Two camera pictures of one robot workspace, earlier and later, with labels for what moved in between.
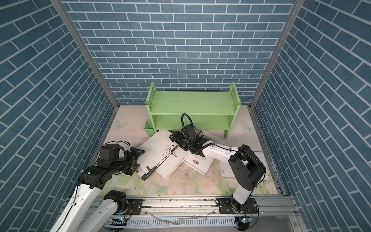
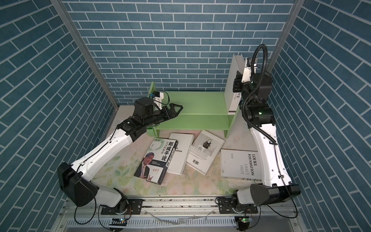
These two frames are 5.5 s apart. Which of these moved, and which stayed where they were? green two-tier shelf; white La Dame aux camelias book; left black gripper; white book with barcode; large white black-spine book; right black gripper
Moved: white La Dame aux camelias book; left black gripper; large white black-spine book; right black gripper
Stayed: white book with barcode; green two-tier shelf
